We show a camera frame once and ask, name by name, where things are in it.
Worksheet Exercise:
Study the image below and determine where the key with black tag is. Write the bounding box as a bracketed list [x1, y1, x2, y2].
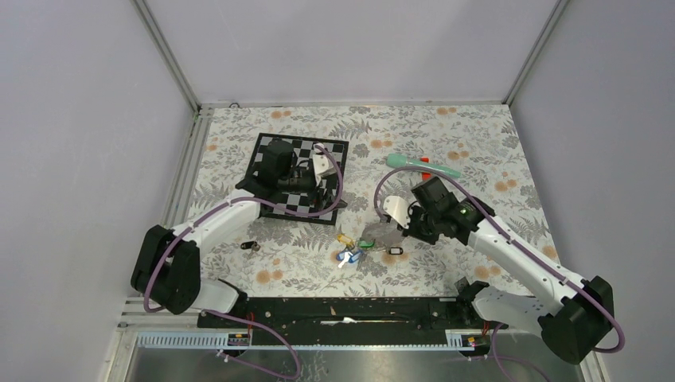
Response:
[240, 240, 260, 251]

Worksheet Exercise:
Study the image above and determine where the keyring with coloured key tags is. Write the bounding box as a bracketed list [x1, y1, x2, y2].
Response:
[335, 222, 404, 268]

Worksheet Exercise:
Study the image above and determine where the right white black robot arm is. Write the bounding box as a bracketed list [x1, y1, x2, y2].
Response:
[404, 177, 615, 364]

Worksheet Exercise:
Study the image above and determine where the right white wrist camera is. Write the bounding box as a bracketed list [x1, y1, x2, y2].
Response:
[381, 196, 414, 229]

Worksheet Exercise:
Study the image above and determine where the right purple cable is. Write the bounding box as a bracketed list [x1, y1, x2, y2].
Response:
[373, 166, 626, 382]

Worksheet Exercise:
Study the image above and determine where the floral patterned table mat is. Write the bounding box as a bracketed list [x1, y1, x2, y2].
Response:
[189, 105, 557, 297]

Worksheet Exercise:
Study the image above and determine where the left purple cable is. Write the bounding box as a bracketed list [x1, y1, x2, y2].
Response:
[142, 143, 346, 382]

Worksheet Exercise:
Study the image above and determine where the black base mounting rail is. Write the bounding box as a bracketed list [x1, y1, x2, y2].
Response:
[197, 297, 496, 348]

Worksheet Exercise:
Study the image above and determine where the mint green flashlight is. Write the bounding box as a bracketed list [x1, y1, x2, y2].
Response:
[385, 154, 462, 179]

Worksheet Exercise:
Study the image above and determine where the purple cable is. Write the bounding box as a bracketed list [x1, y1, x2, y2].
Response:
[142, 143, 346, 382]
[373, 166, 626, 382]

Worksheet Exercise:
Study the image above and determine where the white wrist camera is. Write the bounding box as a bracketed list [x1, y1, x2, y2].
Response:
[311, 149, 336, 185]
[381, 196, 414, 229]

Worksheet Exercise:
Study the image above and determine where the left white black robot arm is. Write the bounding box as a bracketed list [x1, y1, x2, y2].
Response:
[131, 140, 344, 327]

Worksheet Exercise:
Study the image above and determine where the black white chessboard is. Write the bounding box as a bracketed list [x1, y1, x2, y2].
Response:
[236, 133, 349, 226]

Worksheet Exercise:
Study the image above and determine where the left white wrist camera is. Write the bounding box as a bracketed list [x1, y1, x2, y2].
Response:
[311, 149, 336, 185]

